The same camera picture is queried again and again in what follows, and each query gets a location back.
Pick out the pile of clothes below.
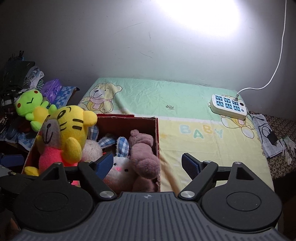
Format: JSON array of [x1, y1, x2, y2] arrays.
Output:
[[1, 51, 44, 106]]

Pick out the yellow tiger plush pink shirt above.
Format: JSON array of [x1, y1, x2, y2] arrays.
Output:
[[23, 105, 97, 176]]

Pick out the green frog plush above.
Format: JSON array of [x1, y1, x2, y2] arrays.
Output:
[[14, 89, 57, 132]]

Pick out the white power cable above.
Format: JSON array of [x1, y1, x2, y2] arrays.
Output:
[[234, 0, 288, 102]]

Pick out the printed paper sheet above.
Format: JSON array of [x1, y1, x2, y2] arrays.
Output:
[[251, 114, 282, 158]]

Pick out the white power strip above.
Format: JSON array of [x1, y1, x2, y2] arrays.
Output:
[[208, 94, 247, 121]]

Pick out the dark patterned cloth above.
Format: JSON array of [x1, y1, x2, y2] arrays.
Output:
[[249, 112, 295, 180]]

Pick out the black charger adapter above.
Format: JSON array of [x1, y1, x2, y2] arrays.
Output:
[[267, 131, 278, 146]]

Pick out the mauve bear plush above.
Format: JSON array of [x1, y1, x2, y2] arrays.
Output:
[[128, 130, 160, 192]]

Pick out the purple plastic bag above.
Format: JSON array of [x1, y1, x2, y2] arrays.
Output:
[[41, 79, 62, 104]]

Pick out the white work gloves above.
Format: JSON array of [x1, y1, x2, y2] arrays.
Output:
[[280, 136, 295, 165]]

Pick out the white rabbit plush blue ears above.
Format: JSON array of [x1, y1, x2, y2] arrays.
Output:
[[80, 126, 116, 162]]

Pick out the baby print bed sheet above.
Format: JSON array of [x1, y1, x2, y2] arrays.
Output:
[[79, 78, 273, 192]]

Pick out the red cardboard box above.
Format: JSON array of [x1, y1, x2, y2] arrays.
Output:
[[21, 113, 162, 193]]

